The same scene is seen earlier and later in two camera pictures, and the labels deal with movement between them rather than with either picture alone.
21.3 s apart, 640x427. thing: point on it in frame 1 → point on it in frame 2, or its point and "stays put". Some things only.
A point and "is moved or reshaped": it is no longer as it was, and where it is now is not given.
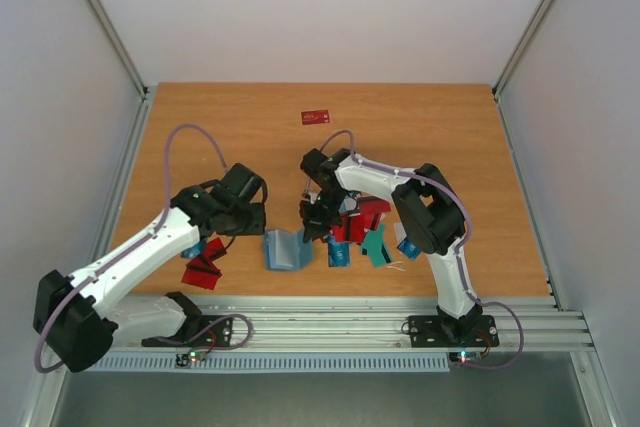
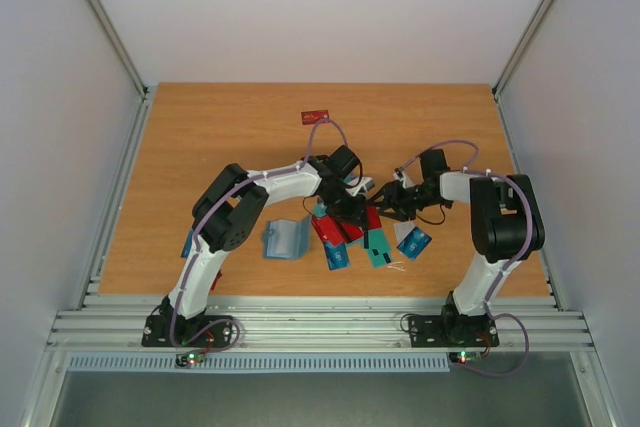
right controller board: (464, 356) stays put
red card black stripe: (372, 206) is moved or reshaped
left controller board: (184, 359) stays put
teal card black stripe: (374, 245) stays put
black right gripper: (313, 214) → (400, 198)
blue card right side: (408, 249) stays put
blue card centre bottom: (339, 253) stays put
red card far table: (316, 116) stays put
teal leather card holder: (286, 250) is moved or reshaped
